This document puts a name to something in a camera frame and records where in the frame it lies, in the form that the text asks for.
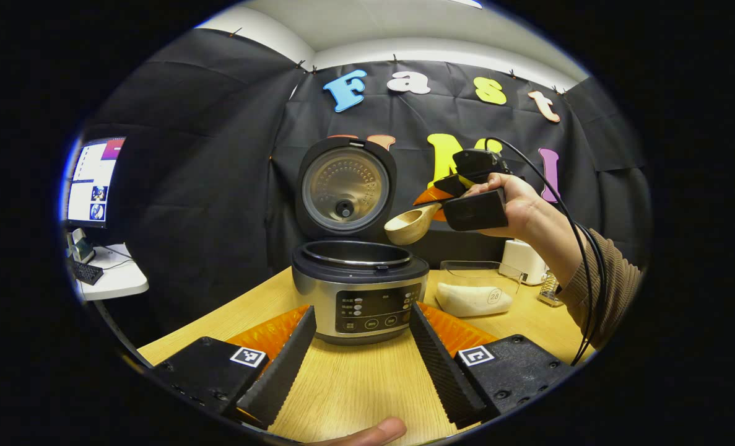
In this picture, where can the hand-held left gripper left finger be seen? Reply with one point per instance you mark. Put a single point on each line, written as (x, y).
(283, 371)

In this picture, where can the silver black rice cooker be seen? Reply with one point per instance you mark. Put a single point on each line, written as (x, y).
(355, 291)

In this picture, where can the white toaster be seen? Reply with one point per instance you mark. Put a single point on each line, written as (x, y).
(522, 263)

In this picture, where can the wooden spoon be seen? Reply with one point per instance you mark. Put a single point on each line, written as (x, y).
(407, 226)

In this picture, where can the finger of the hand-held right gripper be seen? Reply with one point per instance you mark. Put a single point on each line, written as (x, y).
(475, 210)
(454, 186)

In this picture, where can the white rice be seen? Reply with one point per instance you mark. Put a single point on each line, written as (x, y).
(472, 300)

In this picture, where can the black keyboard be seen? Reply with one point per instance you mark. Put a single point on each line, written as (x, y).
(87, 272)

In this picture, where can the computer monitor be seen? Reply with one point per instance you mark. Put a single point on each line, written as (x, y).
(95, 183)

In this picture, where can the clear plastic container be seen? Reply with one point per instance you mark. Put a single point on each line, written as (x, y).
(478, 269)

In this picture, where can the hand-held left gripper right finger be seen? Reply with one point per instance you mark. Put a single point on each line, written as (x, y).
(441, 371)

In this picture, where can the white side table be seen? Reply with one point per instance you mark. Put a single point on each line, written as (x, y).
(116, 282)

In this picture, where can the small grey desk device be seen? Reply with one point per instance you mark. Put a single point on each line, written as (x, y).
(82, 248)

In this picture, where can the black backdrop cloth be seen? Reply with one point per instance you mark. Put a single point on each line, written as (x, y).
(206, 186)

